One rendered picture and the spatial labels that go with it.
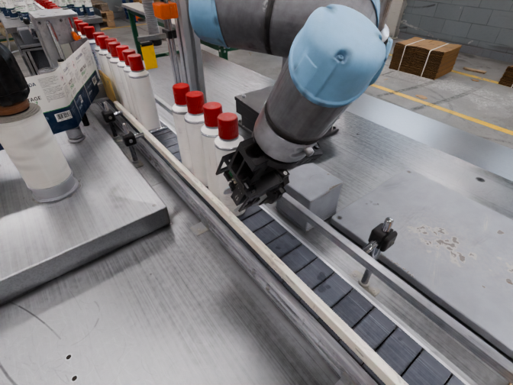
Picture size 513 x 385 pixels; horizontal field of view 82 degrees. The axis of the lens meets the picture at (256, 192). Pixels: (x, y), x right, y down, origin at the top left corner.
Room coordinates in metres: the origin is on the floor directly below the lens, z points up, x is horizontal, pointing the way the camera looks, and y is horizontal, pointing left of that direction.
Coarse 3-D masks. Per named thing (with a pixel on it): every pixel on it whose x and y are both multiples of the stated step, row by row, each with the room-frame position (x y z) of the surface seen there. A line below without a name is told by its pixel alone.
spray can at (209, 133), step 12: (204, 108) 0.47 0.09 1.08; (216, 108) 0.47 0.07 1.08; (216, 120) 0.47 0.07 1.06; (204, 132) 0.47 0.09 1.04; (216, 132) 0.46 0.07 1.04; (204, 144) 0.47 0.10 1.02; (204, 156) 0.47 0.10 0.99; (216, 168) 0.46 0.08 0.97; (216, 180) 0.46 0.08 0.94; (216, 192) 0.46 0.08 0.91
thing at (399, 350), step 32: (224, 224) 0.41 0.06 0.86; (256, 224) 0.40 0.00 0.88; (256, 256) 0.32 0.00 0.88; (288, 256) 0.32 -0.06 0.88; (288, 288) 0.26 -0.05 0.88; (320, 288) 0.26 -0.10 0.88; (352, 288) 0.26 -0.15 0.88; (320, 320) 0.21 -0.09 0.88; (352, 320) 0.21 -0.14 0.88; (384, 320) 0.21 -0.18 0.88; (352, 352) 0.16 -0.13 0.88; (384, 352) 0.16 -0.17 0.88; (416, 352) 0.16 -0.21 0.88; (384, 384) 0.13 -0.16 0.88; (416, 384) 0.13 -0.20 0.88; (448, 384) 0.13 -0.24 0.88
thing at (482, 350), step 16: (304, 208) 0.36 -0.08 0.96; (320, 224) 0.32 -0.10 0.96; (336, 240) 0.29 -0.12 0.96; (352, 256) 0.27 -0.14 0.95; (368, 256) 0.26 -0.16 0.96; (384, 272) 0.23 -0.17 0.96; (400, 288) 0.21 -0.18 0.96; (416, 304) 0.19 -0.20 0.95; (432, 304) 0.19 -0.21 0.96; (432, 320) 0.17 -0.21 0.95; (448, 320) 0.17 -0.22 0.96; (464, 336) 0.15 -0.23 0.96; (480, 352) 0.13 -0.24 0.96; (496, 352) 0.13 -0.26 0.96; (496, 368) 0.12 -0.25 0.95; (512, 368) 0.12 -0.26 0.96
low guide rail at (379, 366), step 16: (128, 112) 0.82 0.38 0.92; (144, 128) 0.72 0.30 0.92; (160, 144) 0.64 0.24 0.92; (176, 160) 0.57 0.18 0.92; (192, 176) 0.51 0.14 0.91; (208, 192) 0.45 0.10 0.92; (224, 208) 0.41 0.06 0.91; (240, 224) 0.37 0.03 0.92; (256, 240) 0.33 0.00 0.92; (272, 256) 0.30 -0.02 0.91; (288, 272) 0.27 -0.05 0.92; (304, 288) 0.24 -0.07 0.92; (320, 304) 0.21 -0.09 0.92; (336, 320) 0.19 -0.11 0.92; (352, 336) 0.17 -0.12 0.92; (368, 352) 0.15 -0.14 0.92; (384, 368) 0.13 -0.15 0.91; (400, 384) 0.12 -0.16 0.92
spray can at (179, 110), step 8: (176, 88) 0.56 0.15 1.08; (184, 88) 0.56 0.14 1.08; (176, 96) 0.56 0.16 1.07; (184, 96) 0.56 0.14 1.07; (176, 104) 0.57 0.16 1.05; (184, 104) 0.56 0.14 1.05; (176, 112) 0.55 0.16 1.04; (184, 112) 0.55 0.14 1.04; (176, 120) 0.56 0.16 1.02; (184, 120) 0.55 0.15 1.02; (176, 128) 0.56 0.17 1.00; (184, 128) 0.55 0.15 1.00; (184, 136) 0.55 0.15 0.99; (184, 144) 0.55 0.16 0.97; (184, 152) 0.55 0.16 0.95; (184, 160) 0.56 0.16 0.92
